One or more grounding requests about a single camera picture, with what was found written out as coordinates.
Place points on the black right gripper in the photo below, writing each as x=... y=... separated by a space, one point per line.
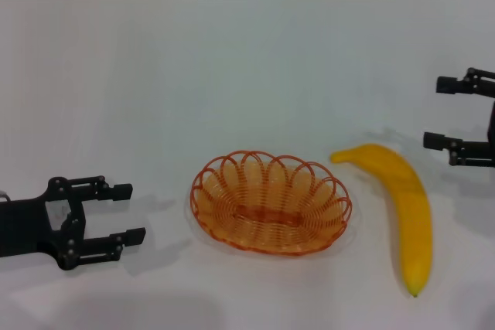
x=492 y=121

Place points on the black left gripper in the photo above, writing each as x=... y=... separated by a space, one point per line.
x=23 y=225

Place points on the yellow banana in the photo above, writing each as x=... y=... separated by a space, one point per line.
x=410 y=206

